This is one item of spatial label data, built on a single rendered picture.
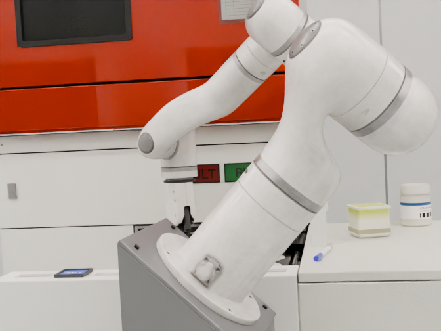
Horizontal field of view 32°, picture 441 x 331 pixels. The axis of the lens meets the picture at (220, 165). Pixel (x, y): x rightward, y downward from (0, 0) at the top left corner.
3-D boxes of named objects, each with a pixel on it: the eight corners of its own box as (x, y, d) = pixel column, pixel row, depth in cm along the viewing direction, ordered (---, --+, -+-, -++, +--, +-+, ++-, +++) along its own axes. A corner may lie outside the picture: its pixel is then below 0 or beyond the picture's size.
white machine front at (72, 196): (7, 284, 209) (-2, 136, 207) (312, 278, 197) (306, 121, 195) (2, 287, 206) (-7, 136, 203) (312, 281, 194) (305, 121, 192)
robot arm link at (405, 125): (323, 113, 104) (409, 180, 109) (382, 42, 102) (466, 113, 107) (256, 48, 151) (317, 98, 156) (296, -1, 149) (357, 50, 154)
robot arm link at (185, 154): (179, 167, 174) (204, 165, 181) (176, 108, 173) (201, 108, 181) (151, 168, 178) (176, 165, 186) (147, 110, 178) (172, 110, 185)
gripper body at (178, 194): (158, 175, 184) (160, 222, 184) (169, 177, 174) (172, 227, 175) (188, 173, 186) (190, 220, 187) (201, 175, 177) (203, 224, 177)
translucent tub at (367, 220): (347, 234, 172) (346, 203, 172) (380, 232, 173) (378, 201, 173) (357, 239, 165) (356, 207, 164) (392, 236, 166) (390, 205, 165)
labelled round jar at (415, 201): (399, 222, 186) (398, 183, 186) (430, 222, 185) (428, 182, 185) (401, 226, 179) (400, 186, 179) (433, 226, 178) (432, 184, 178)
